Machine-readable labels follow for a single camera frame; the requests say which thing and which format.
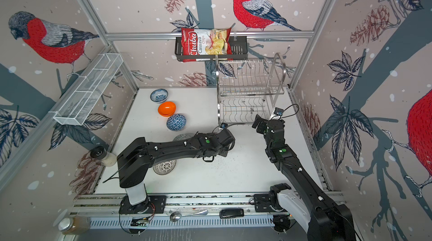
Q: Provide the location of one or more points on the blue triangle pattern bowl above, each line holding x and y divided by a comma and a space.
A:
176, 122

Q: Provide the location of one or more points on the orange plastic bowl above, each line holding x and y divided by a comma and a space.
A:
167, 109

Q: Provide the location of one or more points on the stainless steel dish rack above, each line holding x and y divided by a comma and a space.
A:
247, 88

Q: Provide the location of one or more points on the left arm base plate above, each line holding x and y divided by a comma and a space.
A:
152, 205

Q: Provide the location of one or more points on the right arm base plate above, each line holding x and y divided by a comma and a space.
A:
262, 204

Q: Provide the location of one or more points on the metal spoon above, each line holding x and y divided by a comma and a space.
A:
177, 215

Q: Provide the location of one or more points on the black round knob bottle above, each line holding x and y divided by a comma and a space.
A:
102, 155

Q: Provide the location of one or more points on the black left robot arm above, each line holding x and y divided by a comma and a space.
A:
140, 155

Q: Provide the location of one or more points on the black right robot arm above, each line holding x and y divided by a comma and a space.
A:
318, 214

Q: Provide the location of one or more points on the blue floral white bowl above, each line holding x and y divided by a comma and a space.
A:
159, 96

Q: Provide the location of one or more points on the glass jar with silver lid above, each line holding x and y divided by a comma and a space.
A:
74, 225

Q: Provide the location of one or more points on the brown white patterned bowl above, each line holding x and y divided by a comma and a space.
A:
164, 168

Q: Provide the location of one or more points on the black wire shelf basket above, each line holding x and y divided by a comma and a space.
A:
238, 45

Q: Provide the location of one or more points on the red cassava chips bag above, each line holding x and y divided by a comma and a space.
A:
199, 42

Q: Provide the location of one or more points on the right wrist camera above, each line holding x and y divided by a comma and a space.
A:
277, 112

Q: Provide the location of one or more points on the white wire mesh basket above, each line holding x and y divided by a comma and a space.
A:
91, 86

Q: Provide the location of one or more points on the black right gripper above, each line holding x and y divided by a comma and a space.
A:
263, 124

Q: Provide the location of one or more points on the black remote device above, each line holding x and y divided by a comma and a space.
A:
228, 213

